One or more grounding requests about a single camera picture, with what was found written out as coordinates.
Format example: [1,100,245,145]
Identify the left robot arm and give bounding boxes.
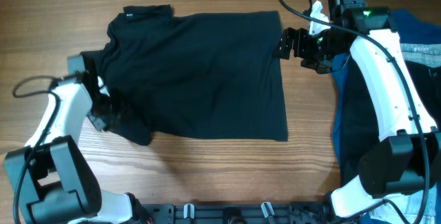
[4,55,149,223]

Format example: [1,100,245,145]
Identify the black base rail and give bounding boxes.
[145,201,329,224]

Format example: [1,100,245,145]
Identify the grey patterned garment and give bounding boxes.
[400,43,441,68]

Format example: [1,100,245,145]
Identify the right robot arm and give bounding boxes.
[275,0,440,223]

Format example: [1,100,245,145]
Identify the dark folded garment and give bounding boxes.
[334,59,440,185]

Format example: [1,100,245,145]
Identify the black t-shirt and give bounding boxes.
[83,5,288,145]

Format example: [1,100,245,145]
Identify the blue garment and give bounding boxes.
[333,10,440,167]

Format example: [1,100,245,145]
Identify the light blue jeans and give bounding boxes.
[361,184,440,224]

